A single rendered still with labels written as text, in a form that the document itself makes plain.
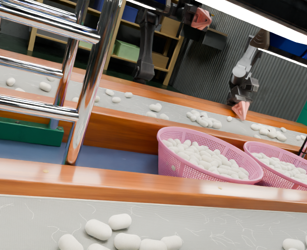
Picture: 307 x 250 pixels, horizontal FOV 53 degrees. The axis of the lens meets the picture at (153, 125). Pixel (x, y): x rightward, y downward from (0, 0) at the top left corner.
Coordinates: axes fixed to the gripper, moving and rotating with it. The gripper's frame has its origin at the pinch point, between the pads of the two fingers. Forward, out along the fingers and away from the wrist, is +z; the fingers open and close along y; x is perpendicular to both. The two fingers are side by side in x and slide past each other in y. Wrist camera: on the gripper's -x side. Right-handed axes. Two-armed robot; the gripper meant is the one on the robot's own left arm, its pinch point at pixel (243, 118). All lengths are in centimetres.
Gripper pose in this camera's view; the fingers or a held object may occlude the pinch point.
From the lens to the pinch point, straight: 139.0
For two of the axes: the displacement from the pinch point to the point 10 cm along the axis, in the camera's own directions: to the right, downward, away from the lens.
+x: -4.7, 4.3, 7.7
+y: 8.8, 1.7, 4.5
